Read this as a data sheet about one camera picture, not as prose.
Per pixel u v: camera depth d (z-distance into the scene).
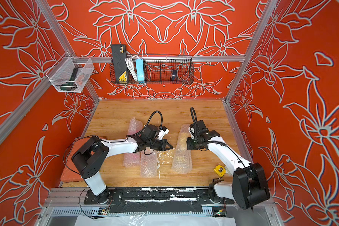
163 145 0.76
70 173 0.49
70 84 0.81
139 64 0.90
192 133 0.72
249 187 0.39
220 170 0.80
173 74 0.92
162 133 0.81
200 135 0.66
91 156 0.50
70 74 0.90
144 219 0.67
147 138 0.71
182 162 0.77
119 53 0.85
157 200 0.73
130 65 0.85
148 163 0.76
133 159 0.78
